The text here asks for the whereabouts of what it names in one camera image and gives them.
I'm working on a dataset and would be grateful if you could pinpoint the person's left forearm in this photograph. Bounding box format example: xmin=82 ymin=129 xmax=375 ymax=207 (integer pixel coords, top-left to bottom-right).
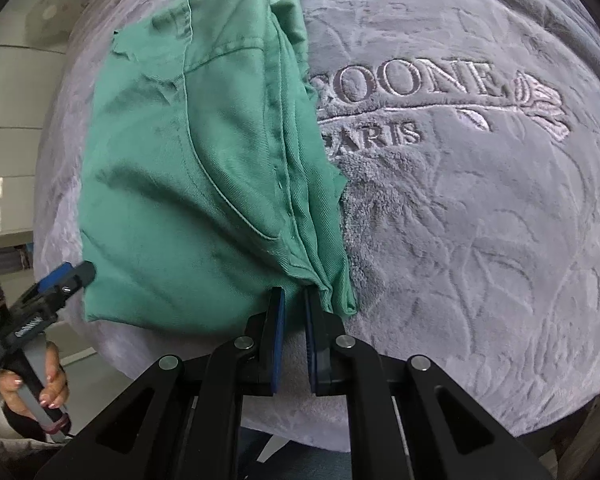
xmin=0 ymin=402 xmax=48 ymax=443

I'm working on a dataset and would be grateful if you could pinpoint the person's jeans leg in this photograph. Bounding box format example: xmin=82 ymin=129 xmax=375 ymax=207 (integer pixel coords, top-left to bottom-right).
xmin=237 ymin=427 xmax=353 ymax=480

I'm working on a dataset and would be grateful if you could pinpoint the wooden bed frame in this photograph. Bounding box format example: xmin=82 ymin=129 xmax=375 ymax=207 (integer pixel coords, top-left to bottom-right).
xmin=542 ymin=387 xmax=600 ymax=480

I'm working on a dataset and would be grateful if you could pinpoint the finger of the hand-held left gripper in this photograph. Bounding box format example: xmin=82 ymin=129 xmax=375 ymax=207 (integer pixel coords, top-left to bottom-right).
xmin=34 ymin=260 xmax=97 ymax=307

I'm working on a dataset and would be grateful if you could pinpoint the person's left hand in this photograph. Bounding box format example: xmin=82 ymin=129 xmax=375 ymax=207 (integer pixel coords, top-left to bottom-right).
xmin=0 ymin=342 xmax=71 ymax=423

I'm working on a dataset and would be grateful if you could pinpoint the green work jacket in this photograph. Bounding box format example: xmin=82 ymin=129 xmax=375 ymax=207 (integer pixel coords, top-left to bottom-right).
xmin=78 ymin=0 xmax=358 ymax=336

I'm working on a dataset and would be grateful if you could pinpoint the white shelf unit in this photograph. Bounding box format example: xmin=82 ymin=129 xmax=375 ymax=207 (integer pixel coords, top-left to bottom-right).
xmin=0 ymin=0 xmax=78 ymax=361

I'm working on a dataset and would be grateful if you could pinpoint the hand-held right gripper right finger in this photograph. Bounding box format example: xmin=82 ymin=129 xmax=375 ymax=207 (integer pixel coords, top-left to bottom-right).
xmin=304 ymin=286 xmax=556 ymax=480

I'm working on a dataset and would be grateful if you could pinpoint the grey plush blanket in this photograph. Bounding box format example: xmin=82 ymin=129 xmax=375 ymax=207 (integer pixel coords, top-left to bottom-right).
xmin=32 ymin=0 xmax=600 ymax=438

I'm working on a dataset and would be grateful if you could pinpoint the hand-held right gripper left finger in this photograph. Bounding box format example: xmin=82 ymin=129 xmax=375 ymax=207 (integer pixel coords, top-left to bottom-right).
xmin=35 ymin=287 xmax=287 ymax=480

